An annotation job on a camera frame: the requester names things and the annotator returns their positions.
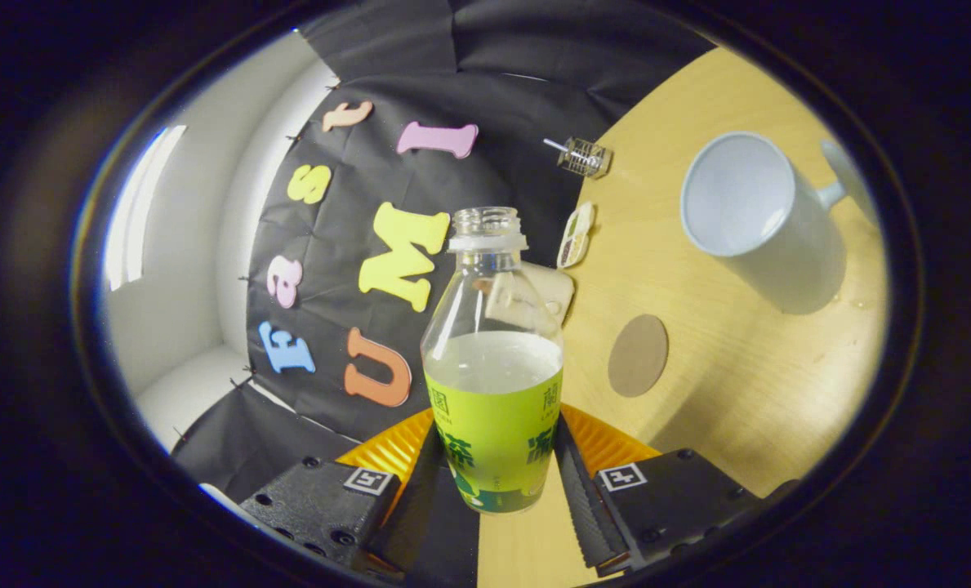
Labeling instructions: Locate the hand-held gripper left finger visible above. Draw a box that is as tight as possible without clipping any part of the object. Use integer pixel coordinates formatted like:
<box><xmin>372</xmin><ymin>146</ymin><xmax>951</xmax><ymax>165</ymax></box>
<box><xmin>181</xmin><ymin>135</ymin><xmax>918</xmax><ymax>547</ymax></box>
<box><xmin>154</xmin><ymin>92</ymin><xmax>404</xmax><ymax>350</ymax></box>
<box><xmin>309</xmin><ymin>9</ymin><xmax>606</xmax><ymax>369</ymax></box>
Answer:
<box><xmin>240</xmin><ymin>408</ymin><xmax>445</xmax><ymax>581</ymax></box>

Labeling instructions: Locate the black backdrop cloth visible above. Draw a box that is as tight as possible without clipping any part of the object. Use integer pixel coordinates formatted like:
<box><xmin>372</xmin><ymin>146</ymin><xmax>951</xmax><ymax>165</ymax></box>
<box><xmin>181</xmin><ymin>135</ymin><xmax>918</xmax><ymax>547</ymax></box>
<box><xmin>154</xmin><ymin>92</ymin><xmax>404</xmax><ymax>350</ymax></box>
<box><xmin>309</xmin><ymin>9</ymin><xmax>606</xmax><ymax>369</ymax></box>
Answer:
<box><xmin>171</xmin><ymin>0</ymin><xmax>719</xmax><ymax>503</ymax></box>

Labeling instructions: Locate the white divided tray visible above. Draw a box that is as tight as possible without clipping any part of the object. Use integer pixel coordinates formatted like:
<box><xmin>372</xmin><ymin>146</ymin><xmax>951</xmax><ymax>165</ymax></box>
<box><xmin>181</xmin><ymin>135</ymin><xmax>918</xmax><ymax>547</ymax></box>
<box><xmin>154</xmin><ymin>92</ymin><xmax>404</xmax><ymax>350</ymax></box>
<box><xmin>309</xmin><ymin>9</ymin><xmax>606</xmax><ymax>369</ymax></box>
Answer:
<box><xmin>556</xmin><ymin>201</ymin><xmax>596</xmax><ymax>270</ymax></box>

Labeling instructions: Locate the round brown coaster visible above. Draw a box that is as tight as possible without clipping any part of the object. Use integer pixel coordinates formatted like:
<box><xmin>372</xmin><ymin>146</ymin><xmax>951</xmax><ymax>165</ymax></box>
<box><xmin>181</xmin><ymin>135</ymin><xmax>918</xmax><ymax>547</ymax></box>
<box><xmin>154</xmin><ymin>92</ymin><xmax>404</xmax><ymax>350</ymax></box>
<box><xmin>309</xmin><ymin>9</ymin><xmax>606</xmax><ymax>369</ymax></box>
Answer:
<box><xmin>608</xmin><ymin>314</ymin><xmax>670</xmax><ymax>399</ymax></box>

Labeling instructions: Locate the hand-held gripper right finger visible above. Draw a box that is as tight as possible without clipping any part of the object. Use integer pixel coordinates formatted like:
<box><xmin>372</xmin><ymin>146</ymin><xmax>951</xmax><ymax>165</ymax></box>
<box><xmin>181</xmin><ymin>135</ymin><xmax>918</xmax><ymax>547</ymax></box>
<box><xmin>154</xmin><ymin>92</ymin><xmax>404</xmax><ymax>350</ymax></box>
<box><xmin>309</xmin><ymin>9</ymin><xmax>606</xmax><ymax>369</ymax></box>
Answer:
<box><xmin>552</xmin><ymin>403</ymin><xmax>780</xmax><ymax>577</ymax></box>

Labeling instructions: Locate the white cup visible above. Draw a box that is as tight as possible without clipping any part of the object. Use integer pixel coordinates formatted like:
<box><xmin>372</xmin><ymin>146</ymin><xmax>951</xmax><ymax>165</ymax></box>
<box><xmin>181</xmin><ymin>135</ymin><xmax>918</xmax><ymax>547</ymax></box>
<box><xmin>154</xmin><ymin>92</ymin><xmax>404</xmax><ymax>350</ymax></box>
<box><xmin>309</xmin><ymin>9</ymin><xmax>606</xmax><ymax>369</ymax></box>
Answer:
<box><xmin>680</xmin><ymin>131</ymin><xmax>878</xmax><ymax>315</ymax></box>

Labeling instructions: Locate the wire mesh holder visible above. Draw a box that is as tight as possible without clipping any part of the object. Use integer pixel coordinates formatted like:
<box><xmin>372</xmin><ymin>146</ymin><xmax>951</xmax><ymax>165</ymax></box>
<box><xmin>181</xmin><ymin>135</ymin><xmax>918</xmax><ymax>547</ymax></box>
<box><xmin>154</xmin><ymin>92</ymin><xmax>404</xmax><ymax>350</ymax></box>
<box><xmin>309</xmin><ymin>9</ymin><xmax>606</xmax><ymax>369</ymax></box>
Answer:
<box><xmin>557</xmin><ymin>137</ymin><xmax>612</xmax><ymax>179</ymax></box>

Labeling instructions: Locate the cream toaster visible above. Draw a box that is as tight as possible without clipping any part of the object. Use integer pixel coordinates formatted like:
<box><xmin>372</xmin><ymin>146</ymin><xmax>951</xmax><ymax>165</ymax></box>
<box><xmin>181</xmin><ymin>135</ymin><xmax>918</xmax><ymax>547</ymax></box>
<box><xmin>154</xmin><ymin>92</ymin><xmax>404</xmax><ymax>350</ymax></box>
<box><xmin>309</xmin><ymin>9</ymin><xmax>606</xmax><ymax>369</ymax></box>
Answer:
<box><xmin>485</xmin><ymin>261</ymin><xmax>576</xmax><ymax>325</ymax></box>

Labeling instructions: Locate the ceiling light panel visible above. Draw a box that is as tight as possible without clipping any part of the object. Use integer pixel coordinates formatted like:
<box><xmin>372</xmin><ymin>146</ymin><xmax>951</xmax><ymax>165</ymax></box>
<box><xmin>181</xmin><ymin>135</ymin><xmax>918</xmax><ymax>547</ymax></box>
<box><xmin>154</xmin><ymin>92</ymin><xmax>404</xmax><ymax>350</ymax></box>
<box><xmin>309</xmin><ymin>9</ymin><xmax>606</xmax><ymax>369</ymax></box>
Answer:
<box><xmin>105</xmin><ymin>125</ymin><xmax>186</xmax><ymax>292</ymax></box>

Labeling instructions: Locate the green label juice bottle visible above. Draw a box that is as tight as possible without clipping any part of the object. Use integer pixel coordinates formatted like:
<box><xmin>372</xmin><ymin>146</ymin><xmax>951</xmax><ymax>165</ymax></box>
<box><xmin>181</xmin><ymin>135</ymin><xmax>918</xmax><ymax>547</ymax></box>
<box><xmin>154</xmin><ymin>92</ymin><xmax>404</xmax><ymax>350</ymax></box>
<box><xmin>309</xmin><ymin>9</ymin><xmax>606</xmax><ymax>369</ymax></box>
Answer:
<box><xmin>421</xmin><ymin>207</ymin><xmax>565</xmax><ymax>515</ymax></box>

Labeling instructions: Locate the wooden table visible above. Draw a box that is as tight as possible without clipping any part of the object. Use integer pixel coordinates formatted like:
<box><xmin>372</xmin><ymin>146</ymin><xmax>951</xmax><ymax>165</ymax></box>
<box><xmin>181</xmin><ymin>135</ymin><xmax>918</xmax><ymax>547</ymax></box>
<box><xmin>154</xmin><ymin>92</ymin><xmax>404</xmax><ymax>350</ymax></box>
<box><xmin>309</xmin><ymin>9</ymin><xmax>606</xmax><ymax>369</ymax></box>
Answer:
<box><xmin>477</xmin><ymin>47</ymin><xmax>892</xmax><ymax>588</ymax></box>

